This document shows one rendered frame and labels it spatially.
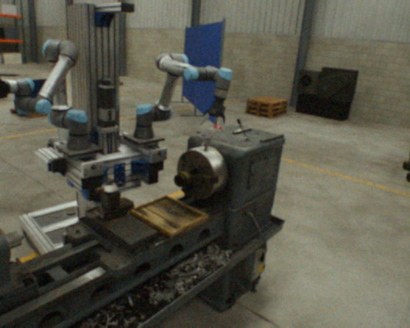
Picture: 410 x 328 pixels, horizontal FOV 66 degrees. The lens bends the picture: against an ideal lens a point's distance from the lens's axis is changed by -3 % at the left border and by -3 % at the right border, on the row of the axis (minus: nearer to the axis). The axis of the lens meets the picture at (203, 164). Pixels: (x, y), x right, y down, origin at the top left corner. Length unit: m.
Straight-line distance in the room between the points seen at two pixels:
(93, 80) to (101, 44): 0.24
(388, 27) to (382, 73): 1.32
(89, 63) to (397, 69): 10.12
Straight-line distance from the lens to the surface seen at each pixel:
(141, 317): 1.80
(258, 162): 2.16
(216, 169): 1.90
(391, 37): 11.63
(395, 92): 11.51
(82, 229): 1.79
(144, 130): 2.37
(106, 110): 2.30
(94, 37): 2.32
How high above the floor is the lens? 1.83
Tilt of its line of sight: 20 degrees down
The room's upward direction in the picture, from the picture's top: 4 degrees clockwise
